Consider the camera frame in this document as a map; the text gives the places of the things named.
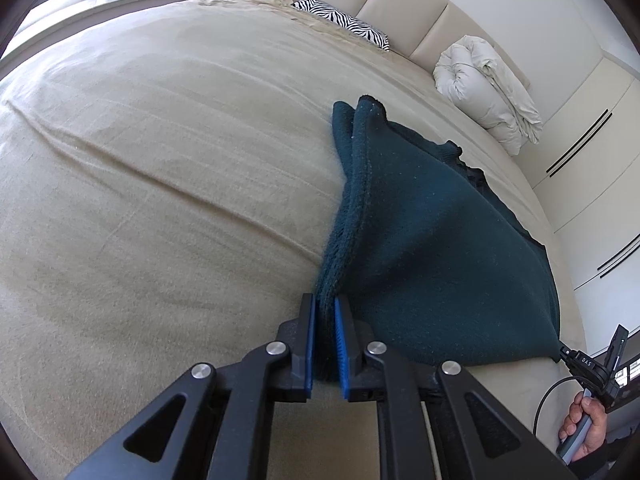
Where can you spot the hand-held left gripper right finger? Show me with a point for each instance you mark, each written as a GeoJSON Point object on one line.
{"type": "Point", "coordinates": [344, 350]}

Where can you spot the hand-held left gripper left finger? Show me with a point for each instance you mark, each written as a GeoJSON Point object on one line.
{"type": "Point", "coordinates": [309, 350]}

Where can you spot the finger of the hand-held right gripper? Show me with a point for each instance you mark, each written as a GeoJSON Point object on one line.
{"type": "Point", "coordinates": [570, 354]}
{"type": "Point", "coordinates": [618, 345]}

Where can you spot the dark green knit sweater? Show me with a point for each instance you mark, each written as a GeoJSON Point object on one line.
{"type": "Point", "coordinates": [425, 235]}

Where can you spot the person's right forearm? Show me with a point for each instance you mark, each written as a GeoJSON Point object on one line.
{"type": "Point", "coordinates": [610, 455]}

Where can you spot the person's right hand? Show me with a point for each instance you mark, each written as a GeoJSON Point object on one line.
{"type": "Point", "coordinates": [597, 425]}

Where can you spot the bed with beige sheet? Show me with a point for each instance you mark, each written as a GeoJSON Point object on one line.
{"type": "Point", "coordinates": [150, 160]}

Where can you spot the folded white duvet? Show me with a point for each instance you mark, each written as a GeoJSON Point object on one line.
{"type": "Point", "coordinates": [485, 85]}

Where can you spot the zebra striped pillow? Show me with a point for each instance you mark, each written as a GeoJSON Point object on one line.
{"type": "Point", "coordinates": [350, 22]}

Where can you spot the beige padded headboard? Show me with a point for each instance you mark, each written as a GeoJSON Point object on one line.
{"type": "Point", "coordinates": [400, 0]}

